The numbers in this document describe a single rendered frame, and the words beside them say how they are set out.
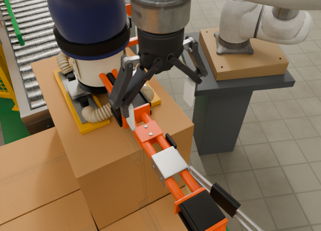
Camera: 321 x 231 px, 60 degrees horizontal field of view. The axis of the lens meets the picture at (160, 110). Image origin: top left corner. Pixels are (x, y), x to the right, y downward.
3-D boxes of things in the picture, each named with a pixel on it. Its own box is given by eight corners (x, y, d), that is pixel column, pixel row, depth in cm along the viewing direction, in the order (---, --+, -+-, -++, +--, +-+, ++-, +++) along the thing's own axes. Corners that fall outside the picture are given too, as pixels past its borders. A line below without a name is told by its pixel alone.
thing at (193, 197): (173, 212, 60) (174, 202, 57) (201, 196, 63) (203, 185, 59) (194, 248, 55) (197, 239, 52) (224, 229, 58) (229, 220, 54)
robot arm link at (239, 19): (223, 22, 146) (229, -19, 130) (258, 29, 141) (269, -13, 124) (213, 40, 137) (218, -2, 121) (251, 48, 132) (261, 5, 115)
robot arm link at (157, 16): (118, -21, 40) (122, 17, 45) (145, 5, 35) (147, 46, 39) (172, -32, 43) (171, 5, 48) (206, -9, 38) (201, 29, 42)
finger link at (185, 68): (156, 50, 49) (162, 44, 49) (188, 74, 58) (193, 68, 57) (167, 62, 47) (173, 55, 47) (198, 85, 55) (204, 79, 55)
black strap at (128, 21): (48, 27, 89) (44, 15, 86) (115, 10, 97) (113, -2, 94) (68, 66, 76) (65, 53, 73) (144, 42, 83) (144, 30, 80)
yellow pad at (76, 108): (53, 74, 108) (49, 64, 104) (78, 67, 111) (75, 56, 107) (81, 135, 88) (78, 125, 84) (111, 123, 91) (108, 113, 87)
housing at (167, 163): (149, 166, 68) (149, 156, 65) (173, 155, 71) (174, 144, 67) (163, 189, 64) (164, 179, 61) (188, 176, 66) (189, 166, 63)
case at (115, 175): (57, 126, 142) (29, 63, 113) (127, 99, 156) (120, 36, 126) (99, 230, 107) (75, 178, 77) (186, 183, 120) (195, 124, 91)
